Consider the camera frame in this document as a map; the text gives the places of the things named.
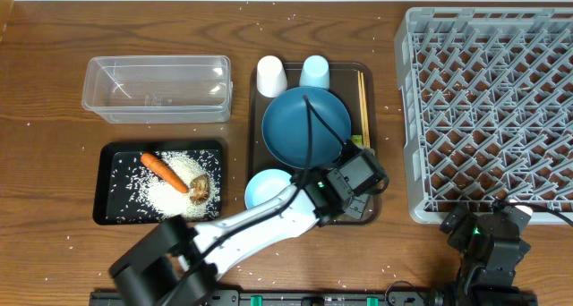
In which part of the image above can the wooden chopstick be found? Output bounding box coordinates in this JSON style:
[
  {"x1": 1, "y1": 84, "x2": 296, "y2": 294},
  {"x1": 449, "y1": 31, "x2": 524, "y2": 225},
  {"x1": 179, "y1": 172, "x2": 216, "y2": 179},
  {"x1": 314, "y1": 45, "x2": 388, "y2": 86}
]
[
  {"x1": 360, "y1": 71, "x2": 373, "y2": 149},
  {"x1": 357, "y1": 71, "x2": 371, "y2": 149}
]

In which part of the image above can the light blue bowl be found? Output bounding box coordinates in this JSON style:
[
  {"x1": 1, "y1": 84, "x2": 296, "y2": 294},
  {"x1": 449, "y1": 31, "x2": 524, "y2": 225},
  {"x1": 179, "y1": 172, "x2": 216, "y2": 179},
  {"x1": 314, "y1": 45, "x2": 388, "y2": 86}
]
[{"x1": 244, "y1": 169, "x2": 292, "y2": 209}]

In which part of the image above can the dark blue plate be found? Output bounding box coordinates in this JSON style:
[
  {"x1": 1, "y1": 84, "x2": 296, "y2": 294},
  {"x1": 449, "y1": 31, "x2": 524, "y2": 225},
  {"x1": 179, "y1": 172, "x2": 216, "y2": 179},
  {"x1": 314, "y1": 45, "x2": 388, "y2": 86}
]
[{"x1": 261, "y1": 87, "x2": 352, "y2": 168}]

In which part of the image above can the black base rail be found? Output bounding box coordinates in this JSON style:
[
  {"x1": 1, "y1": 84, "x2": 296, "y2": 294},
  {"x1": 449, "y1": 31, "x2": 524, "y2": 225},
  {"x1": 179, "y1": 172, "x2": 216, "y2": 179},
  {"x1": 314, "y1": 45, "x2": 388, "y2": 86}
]
[{"x1": 88, "y1": 289, "x2": 538, "y2": 306}]

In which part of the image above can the brown food scrap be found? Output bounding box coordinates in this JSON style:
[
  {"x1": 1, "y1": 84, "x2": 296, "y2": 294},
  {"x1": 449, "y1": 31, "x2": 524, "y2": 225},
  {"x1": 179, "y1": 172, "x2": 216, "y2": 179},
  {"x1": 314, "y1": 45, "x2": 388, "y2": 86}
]
[{"x1": 190, "y1": 174, "x2": 210, "y2": 205}]

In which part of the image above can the black tray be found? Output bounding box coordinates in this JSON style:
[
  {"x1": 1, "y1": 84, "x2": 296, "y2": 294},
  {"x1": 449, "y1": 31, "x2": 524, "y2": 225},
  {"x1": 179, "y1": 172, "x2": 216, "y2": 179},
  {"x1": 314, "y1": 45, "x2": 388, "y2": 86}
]
[{"x1": 92, "y1": 140, "x2": 223, "y2": 225}]

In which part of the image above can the light blue plastic cup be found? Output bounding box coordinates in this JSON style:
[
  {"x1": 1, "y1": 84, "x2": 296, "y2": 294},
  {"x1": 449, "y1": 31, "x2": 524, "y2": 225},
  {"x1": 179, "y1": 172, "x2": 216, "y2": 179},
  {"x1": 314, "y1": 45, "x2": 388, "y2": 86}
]
[{"x1": 299, "y1": 55, "x2": 330, "y2": 89}]

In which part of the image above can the grey dishwasher rack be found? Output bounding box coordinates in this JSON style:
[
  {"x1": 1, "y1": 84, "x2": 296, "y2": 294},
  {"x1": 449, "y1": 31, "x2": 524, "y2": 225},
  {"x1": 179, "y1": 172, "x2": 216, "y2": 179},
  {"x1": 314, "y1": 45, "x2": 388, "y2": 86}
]
[{"x1": 394, "y1": 7, "x2": 572, "y2": 225}]

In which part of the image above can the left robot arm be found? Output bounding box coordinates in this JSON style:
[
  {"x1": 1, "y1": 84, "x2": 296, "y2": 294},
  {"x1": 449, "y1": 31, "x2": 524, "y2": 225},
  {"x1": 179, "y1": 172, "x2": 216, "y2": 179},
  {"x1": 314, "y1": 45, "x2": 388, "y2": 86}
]
[{"x1": 108, "y1": 143, "x2": 389, "y2": 305}]

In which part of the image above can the orange carrot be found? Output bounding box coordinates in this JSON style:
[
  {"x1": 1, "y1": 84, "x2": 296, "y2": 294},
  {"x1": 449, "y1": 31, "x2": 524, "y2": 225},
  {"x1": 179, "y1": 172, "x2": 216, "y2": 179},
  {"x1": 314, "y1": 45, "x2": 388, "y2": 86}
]
[{"x1": 141, "y1": 153, "x2": 189, "y2": 194}]

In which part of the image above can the pile of rice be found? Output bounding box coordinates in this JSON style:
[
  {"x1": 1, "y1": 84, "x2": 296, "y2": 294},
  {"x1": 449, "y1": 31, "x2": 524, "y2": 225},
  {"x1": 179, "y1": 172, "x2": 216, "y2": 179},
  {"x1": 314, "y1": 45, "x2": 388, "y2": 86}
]
[{"x1": 140, "y1": 154, "x2": 221, "y2": 222}]

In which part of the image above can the green yellow snack wrapper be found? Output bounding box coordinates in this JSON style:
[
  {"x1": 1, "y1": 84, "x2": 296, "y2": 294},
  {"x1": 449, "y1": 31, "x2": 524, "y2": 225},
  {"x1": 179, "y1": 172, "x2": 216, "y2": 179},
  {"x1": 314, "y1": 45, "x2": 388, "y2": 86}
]
[{"x1": 351, "y1": 134, "x2": 363, "y2": 146}]

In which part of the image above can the clear plastic container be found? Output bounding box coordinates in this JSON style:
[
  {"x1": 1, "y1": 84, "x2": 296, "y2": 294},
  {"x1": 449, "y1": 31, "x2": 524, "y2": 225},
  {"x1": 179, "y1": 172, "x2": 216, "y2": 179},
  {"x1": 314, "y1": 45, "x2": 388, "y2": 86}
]
[{"x1": 81, "y1": 55, "x2": 233, "y2": 124}]

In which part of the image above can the dark brown serving tray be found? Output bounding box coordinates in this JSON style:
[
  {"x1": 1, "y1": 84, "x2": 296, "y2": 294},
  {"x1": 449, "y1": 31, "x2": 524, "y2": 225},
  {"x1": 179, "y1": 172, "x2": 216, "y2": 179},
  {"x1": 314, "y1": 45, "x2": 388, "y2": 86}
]
[{"x1": 247, "y1": 62, "x2": 381, "y2": 224}]

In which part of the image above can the white plastic cup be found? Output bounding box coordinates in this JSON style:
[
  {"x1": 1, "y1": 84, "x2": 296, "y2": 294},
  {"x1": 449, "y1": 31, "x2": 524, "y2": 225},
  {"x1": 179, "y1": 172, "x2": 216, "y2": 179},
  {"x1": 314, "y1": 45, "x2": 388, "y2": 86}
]
[{"x1": 256, "y1": 55, "x2": 287, "y2": 98}]

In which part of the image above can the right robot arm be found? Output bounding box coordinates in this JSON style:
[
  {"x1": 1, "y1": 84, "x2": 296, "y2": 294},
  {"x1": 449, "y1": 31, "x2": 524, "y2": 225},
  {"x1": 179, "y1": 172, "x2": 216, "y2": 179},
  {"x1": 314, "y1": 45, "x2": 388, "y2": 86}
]
[{"x1": 424, "y1": 204, "x2": 538, "y2": 306}]

